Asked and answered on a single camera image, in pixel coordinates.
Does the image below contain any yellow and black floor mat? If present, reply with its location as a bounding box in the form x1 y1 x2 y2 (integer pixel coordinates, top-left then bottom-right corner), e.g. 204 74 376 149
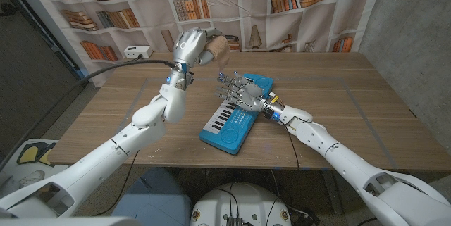
16 141 57 167

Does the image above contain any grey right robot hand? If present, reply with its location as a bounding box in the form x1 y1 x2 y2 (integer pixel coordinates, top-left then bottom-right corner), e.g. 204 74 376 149
214 71 285 118

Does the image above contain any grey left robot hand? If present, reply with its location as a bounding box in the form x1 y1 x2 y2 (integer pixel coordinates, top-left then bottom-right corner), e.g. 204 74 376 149
172 27 223 75

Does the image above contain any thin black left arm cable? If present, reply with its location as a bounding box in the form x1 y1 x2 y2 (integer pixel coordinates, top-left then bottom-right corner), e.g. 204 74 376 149
93 149 141 217

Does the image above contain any black power strip cord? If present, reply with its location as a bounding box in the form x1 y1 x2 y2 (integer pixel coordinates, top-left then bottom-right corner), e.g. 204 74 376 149
117 54 144 65

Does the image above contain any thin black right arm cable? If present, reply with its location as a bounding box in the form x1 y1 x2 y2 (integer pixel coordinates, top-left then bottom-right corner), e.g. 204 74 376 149
280 120 300 170

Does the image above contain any printed bookshelf backdrop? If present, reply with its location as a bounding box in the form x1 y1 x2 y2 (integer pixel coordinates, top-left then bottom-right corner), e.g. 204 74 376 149
20 0 388 88

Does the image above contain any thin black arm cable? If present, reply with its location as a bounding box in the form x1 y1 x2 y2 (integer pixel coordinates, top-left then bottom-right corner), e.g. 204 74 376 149
93 149 141 217
280 120 300 170

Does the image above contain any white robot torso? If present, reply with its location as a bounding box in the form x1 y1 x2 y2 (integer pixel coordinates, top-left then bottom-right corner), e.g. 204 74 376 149
190 182 292 226

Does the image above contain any blue toy piano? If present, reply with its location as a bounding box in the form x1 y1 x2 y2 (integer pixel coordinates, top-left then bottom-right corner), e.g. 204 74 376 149
198 73 275 156

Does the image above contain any white power strip box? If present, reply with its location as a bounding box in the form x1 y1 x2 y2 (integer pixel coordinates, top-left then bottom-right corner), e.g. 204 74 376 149
123 45 154 59

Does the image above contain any grey table leg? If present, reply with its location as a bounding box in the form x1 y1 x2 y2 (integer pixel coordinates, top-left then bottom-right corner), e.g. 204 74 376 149
322 169 343 215

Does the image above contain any white sneaker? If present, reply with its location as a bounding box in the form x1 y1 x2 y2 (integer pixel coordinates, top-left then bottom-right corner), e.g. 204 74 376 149
19 169 47 189

